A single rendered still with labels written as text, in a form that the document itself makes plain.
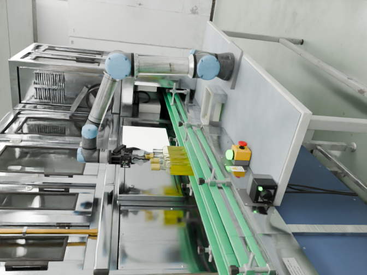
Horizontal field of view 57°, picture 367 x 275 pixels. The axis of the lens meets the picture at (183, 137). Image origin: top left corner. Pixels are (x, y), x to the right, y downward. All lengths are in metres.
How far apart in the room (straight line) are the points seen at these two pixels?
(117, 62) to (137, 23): 3.78
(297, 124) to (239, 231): 0.40
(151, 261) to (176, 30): 4.36
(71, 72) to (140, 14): 2.80
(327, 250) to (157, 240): 0.69
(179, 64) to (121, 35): 3.78
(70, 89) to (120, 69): 1.19
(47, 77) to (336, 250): 2.23
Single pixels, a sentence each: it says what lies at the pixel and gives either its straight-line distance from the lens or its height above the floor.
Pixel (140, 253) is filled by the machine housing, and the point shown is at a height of 1.22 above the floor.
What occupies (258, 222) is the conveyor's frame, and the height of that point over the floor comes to 0.85.
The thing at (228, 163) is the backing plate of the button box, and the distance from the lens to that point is 1.52.
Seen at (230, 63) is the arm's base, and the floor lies 0.79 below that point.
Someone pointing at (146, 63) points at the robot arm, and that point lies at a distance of 1.61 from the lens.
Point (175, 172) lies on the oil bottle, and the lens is 1.71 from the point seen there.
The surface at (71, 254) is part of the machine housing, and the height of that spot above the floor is 1.49.
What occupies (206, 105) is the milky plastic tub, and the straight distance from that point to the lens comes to 2.07.
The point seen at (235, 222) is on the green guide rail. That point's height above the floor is 0.92.
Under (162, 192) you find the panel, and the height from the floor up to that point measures 1.10.
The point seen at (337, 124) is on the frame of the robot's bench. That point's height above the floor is 0.58.
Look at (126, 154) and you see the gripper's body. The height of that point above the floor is 1.28.
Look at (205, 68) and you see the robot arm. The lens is 1.62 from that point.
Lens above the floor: 1.33
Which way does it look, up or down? 11 degrees down
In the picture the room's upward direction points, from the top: 87 degrees counter-clockwise
